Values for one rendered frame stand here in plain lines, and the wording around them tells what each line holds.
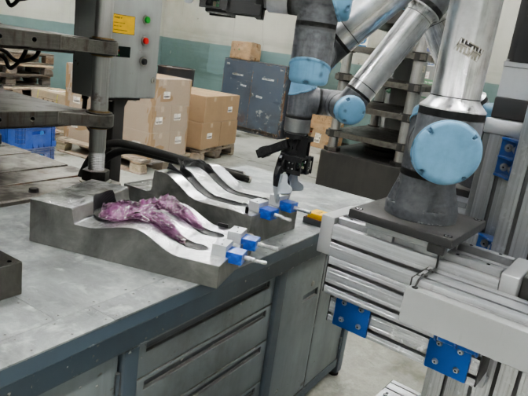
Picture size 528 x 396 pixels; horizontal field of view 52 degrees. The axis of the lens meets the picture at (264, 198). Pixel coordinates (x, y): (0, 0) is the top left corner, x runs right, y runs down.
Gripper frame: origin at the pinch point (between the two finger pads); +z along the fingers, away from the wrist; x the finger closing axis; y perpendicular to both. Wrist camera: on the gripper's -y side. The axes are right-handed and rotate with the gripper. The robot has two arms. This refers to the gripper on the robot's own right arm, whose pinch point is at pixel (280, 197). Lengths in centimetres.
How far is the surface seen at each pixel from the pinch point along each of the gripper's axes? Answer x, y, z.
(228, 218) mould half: -17.8, -5.7, 5.1
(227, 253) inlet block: -39.9, 10.9, 4.6
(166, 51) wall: 641, -657, -14
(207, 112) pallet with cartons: 343, -306, 35
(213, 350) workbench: -29.2, 2.6, 38.4
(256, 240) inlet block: -27.8, 10.8, 4.3
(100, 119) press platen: -9, -71, -11
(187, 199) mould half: -17.8, -21.2, 3.3
